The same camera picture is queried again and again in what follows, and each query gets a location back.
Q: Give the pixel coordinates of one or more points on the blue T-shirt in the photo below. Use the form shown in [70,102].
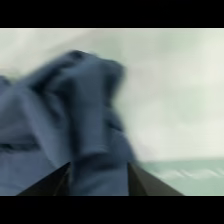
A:
[66,126]

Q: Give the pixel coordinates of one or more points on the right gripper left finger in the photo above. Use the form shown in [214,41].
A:
[53,185]

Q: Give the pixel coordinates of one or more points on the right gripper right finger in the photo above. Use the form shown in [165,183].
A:
[144,185]

